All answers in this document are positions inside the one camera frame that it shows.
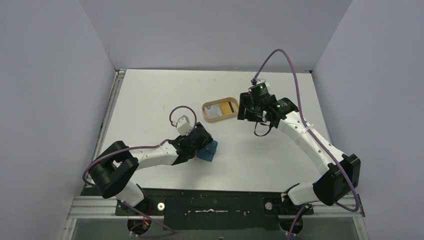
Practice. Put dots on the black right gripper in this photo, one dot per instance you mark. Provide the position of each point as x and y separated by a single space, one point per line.
244 108

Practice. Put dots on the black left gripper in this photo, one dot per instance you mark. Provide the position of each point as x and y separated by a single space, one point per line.
206 141

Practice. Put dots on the teal leather card holder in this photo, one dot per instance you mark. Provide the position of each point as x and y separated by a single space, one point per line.
208 152

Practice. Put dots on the beige oval plastic tray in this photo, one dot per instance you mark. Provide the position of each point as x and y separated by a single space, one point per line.
235 104

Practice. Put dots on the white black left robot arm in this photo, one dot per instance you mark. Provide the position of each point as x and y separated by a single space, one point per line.
111 172

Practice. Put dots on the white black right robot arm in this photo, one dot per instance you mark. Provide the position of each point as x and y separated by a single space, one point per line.
339 173

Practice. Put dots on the grey VIP card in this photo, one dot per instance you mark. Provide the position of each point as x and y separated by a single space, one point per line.
213 111

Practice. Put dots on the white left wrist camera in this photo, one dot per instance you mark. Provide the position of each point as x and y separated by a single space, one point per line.
183 126

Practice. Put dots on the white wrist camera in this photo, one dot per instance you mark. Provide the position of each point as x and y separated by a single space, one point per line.
257 81
183 126

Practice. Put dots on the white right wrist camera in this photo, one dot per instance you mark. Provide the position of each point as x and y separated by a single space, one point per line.
257 81

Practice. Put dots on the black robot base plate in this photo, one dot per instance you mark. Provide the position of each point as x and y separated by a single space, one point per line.
183 210

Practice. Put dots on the aluminium frame rail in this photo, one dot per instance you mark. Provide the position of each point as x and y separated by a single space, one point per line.
70 223

